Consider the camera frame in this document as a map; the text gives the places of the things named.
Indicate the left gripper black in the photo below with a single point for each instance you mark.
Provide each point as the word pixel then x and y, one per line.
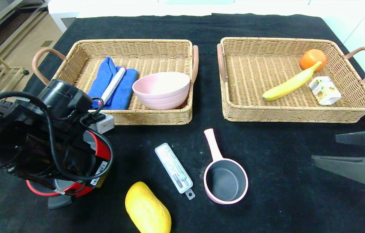
pixel 99 173

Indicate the orange fruit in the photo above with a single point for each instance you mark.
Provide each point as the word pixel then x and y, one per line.
pixel 312 57

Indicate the black tablecloth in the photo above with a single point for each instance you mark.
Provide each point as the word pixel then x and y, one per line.
pixel 137 26

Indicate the yellow mango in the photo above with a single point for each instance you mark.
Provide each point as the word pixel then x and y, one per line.
pixel 146 210

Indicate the pink saucepan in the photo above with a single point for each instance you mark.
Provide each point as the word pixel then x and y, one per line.
pixel 213 145

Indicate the clear plastic thermometer case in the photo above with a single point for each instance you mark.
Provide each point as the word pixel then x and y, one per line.
pixel 172 168

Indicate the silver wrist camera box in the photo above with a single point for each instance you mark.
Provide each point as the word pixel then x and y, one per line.
pixel 104 124

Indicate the small juice carton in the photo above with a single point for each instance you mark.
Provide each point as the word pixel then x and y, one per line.
pixel 326 94

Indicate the white marker pen pink cap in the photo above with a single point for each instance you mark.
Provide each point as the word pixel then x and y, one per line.
pixel 115 82

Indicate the pink bowl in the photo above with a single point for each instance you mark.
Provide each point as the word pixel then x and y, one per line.
pixel 161 97

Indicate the blue folded towel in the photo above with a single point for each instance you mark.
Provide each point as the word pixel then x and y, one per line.
pixel 122 92

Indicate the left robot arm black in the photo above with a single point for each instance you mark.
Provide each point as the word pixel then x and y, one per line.
pixel 23 145

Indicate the yellow banana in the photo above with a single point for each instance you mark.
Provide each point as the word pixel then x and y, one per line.
pixel 286 87

